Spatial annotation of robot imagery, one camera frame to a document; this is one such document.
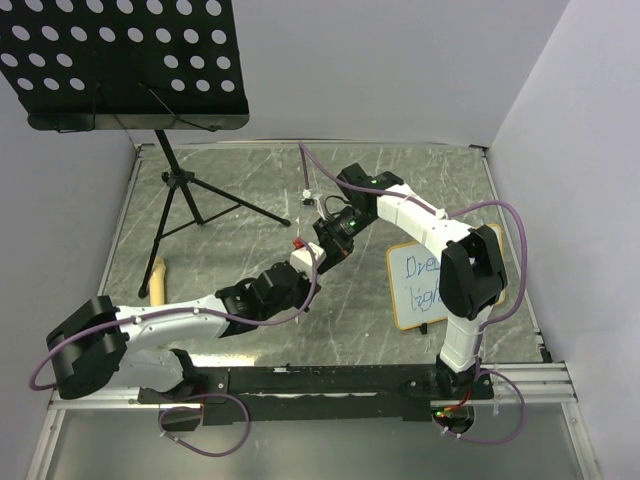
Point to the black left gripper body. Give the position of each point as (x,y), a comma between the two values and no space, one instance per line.
(299,294)

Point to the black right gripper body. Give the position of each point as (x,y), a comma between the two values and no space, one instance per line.
(343,228)

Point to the yellow framed small whiteboard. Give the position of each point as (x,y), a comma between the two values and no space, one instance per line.
(466,278)

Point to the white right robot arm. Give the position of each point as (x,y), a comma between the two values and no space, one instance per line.
(387,197)

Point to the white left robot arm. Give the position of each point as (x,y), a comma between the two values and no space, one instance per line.
(101,344)

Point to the wooden rolling pin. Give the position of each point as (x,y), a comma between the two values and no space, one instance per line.
(156,284)

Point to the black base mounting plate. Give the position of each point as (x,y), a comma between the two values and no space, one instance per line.
(300,393)

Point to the black perforated music stand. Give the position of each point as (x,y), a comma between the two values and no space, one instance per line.
(81,66)

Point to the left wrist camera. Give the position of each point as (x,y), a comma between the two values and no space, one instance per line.
(304,253)

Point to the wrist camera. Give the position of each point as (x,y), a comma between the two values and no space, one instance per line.
(304,253)
(310,199)

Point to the aluminium rail frame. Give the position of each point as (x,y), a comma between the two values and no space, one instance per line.
(240,219)

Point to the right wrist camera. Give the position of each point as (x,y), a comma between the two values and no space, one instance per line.
(310,199)

